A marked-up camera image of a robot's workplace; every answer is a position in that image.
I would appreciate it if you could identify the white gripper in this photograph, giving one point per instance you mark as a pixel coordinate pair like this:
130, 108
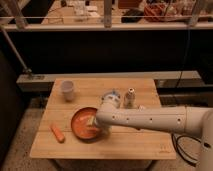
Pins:
92, 121

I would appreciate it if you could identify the orange ceramic bowl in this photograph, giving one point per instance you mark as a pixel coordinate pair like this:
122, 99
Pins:
79, 124

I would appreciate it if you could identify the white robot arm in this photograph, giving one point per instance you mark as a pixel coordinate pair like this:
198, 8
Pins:
192, 121

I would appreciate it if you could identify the blue sponge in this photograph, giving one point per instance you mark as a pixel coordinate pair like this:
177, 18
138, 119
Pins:
113, 95

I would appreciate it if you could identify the orange carrot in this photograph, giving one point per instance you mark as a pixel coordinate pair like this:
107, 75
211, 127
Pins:
58, 134

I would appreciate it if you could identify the wooden table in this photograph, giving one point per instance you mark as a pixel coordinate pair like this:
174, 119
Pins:
55, 139

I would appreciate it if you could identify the translucent plastic cup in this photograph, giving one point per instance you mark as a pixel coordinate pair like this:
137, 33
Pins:
67, 89

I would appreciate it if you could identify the small white bottle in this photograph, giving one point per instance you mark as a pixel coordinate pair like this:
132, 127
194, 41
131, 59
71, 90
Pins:
129, 98

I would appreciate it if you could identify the grey metal diagonal pole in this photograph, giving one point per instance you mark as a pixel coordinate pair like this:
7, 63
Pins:
26, 69

